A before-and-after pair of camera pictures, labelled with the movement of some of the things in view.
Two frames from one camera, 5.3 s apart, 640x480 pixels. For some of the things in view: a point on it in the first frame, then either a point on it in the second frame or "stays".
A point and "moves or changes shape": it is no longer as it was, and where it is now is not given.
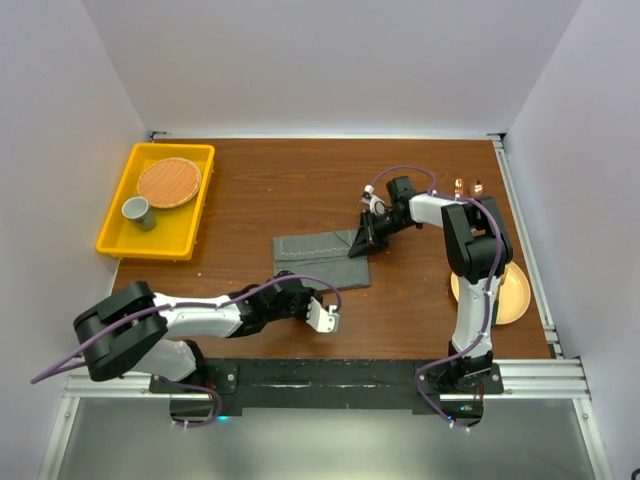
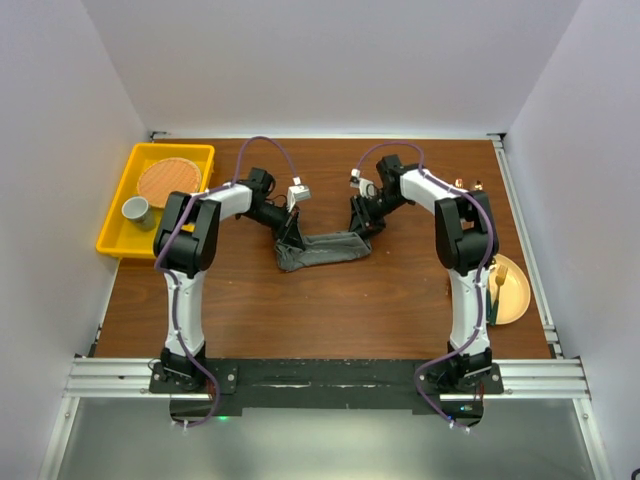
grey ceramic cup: x=138 y=209 stays
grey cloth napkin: x=322 y=255 moves or changes shape
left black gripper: x=306 y=292 -> x=289 y=236
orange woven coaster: x=169 y=182 stays
